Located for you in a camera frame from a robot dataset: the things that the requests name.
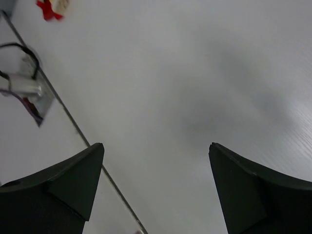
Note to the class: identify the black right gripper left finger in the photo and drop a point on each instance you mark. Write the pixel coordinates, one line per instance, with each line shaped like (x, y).
(56, 200)

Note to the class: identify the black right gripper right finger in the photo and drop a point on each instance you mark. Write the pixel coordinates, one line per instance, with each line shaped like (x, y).
(258, 200)

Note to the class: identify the cream white lego brick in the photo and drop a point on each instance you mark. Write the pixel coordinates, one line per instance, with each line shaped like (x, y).
(59, 6)

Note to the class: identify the red lego brick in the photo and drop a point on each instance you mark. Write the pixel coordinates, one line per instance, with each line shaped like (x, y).
(48, 13)

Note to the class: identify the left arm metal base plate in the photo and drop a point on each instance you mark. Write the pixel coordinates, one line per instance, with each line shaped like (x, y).
(42, 103)

